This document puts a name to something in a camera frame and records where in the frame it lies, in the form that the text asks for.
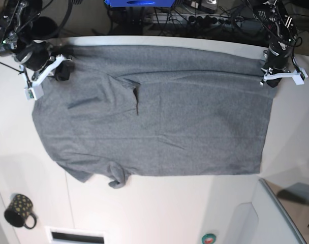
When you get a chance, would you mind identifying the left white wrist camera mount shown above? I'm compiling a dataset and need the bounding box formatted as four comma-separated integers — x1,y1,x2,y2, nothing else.
259,49,309,86

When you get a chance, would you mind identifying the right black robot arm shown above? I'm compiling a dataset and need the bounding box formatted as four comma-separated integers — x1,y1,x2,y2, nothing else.
0,1,74,86

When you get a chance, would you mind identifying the blue box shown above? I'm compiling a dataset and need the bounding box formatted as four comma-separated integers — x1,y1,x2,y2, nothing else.
104,0,175,8

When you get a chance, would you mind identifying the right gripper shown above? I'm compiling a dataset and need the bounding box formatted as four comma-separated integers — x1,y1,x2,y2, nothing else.
14,42,74,81

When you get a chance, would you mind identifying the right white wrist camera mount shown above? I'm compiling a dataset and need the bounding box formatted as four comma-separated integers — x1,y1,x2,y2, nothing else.
19,54,73,101

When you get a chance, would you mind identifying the black mug with yellow pattern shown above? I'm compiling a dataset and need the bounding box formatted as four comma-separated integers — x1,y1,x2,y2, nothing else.
4,194,37,230

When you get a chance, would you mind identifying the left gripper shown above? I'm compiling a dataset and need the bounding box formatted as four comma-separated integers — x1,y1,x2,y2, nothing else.
262,41,293,88

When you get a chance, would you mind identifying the grey t-shirt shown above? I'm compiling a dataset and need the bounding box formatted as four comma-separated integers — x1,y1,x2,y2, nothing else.
32,46,276,188

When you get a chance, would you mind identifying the white slotted panel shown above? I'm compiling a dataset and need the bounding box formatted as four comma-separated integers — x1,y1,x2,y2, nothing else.
45,226,105,244

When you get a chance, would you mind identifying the red green round button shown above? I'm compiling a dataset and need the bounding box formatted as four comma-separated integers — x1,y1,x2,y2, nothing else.
201,232,217,244

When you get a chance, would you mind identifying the black power strip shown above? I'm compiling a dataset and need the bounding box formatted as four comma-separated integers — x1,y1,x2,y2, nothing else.
184,14,243,27

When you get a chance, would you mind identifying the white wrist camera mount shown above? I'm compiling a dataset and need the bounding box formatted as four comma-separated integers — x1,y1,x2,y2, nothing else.
259,49,309,86
19,54,73,101

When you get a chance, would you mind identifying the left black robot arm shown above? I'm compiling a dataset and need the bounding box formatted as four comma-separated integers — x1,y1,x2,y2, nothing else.
244,1,307,88

